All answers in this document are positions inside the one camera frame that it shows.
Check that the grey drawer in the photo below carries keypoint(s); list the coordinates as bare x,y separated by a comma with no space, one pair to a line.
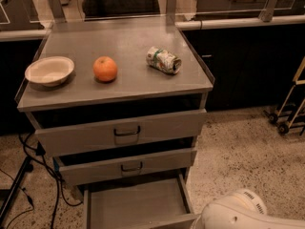
153,201
130,166
89,137

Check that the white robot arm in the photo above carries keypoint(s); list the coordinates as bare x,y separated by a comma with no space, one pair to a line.
241,209

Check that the grey metal drawer cabinet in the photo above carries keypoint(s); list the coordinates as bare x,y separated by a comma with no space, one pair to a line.
138,89

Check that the crushed green white can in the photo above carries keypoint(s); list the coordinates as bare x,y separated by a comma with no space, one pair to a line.
164,61

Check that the orange fruit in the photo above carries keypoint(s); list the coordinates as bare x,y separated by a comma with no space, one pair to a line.
104,69

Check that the white paper bowl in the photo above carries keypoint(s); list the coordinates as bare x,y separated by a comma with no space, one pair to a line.
49,71

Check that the yellow wheeled cart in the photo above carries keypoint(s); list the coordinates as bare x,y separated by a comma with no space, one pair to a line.
290,113

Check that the black tripod leg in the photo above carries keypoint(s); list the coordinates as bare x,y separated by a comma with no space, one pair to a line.
8,195

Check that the white horizontal rail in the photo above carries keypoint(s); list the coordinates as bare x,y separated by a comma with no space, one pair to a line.
183,26

